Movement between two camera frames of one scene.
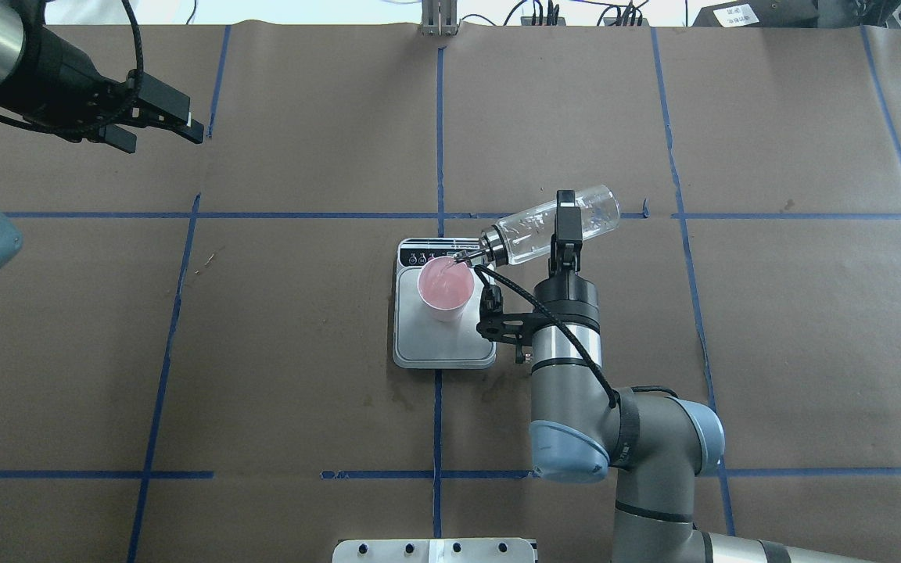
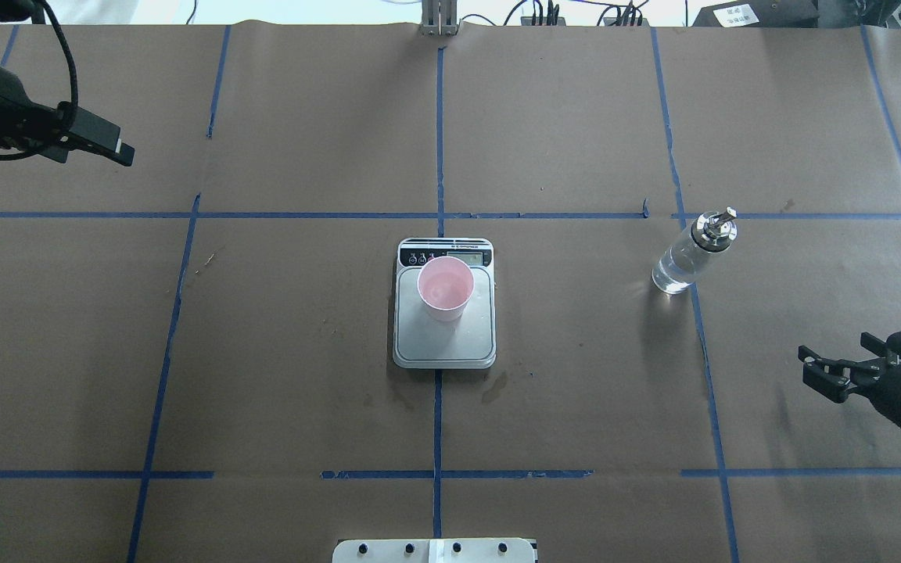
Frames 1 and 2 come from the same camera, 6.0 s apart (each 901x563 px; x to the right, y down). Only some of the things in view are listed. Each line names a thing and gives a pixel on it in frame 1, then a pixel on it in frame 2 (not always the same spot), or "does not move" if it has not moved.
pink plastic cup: (446, 286) does not move
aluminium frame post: (439, 18) does not move
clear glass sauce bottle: (533, 233) to (688, 256)
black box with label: (761, 13) does not move
